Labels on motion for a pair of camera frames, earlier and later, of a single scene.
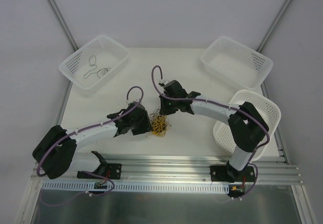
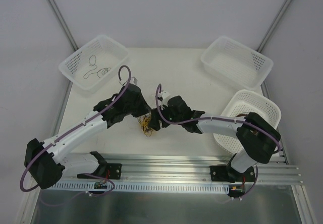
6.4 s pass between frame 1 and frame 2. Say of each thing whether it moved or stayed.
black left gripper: moved
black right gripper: moved
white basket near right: stayed
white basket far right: stayed
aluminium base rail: stayed
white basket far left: stayed
